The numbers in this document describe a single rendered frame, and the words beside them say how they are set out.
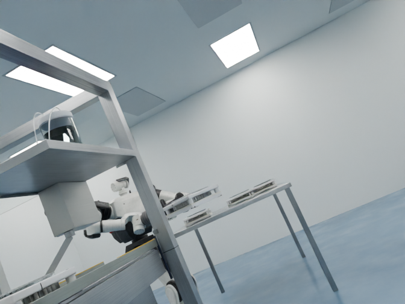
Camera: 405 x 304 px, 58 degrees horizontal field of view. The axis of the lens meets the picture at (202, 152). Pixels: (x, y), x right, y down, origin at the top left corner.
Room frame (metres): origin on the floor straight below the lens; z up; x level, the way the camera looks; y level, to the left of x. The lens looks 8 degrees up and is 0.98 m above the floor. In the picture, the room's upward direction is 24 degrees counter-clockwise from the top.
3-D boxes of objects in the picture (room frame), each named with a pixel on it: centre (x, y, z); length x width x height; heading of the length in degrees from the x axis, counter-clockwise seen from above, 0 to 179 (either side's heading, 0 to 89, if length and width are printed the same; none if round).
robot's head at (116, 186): (2.53, 0.63, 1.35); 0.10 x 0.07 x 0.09; 137
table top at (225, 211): (3.70, -0.02, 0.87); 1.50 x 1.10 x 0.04; 177
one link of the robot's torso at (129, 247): (2.59, 0.69, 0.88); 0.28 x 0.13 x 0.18; 47
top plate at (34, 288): (0.97, 0.62, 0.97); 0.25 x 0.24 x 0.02; 78
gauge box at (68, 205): (1.59, 0.63, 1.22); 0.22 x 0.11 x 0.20; 169
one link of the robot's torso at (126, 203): (2.57, 0.67, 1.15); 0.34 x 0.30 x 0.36; 137
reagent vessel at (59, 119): (1.55, 0.54, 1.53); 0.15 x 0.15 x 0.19
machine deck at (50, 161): (1.36, 0.53, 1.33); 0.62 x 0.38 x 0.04; 169
